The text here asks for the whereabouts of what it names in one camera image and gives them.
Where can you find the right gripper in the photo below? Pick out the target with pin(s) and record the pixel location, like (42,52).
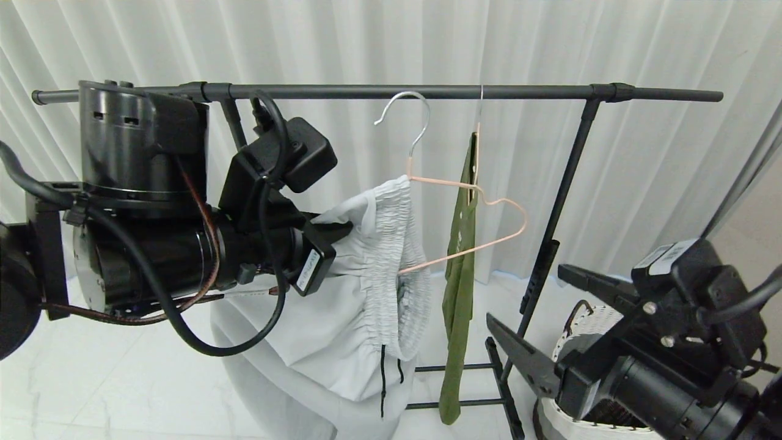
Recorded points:
(660,403)

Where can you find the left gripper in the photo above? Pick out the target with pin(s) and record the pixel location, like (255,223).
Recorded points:
(171,256)

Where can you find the green printed t-shirt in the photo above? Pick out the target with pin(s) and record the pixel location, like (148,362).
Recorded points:
(461,287)

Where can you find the pink clothes hanger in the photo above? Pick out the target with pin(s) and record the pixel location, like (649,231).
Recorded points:
(522,223)
(478,140)

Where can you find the pale grey shorts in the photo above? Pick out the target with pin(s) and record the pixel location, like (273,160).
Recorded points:
(342,318)

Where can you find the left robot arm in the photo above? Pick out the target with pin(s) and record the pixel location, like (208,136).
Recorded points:
(134,153)

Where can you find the white laundry basket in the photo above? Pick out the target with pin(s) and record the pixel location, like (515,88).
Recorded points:
(595,318)

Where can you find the black clothes rack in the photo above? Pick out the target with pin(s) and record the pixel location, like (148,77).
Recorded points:
(366,91)

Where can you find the white curtain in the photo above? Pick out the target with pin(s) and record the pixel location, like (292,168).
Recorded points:
(366,43)

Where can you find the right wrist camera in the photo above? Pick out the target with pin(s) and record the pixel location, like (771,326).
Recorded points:
(702,287)

